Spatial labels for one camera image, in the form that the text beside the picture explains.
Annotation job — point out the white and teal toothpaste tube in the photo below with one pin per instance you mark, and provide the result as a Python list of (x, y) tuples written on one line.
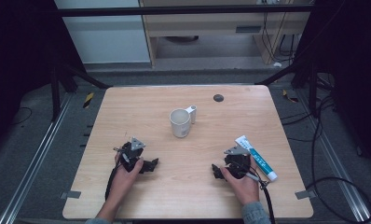
[(258, 160)]

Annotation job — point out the yellow and black tape strip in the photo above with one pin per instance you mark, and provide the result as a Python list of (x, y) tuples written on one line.
[(88, 100), (290, 97)]

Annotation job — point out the black horizontal frame bar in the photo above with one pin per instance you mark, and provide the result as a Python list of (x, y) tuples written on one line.
[(174, 11)]

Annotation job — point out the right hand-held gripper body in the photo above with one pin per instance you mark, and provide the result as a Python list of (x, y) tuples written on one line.
[(237, 160)]

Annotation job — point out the light wooden desk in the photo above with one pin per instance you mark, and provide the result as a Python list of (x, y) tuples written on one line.
[(205, 26)]

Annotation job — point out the person's right hand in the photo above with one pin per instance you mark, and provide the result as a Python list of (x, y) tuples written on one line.
[(243, 188)]

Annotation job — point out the aluminium floor rail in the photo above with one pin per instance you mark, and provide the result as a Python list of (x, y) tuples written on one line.
[(336, 161), (34, 158)]

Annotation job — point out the white cabinet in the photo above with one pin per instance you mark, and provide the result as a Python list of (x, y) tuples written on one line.
[(106, 37)]

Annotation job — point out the white cup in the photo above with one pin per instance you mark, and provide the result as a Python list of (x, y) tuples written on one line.
[(180, 123)]

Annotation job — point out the black metal stand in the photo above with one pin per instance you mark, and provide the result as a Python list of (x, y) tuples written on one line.
[(55, 93), (312, 90)]

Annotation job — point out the grey tape strip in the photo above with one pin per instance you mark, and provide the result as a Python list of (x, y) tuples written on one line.
[(305, 194), (71, 194)]

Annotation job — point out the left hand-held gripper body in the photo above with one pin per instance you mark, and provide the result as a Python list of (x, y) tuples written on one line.
[(131, 153)]

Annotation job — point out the person's left hand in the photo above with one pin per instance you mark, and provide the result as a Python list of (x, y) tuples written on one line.
[(124, 182)]

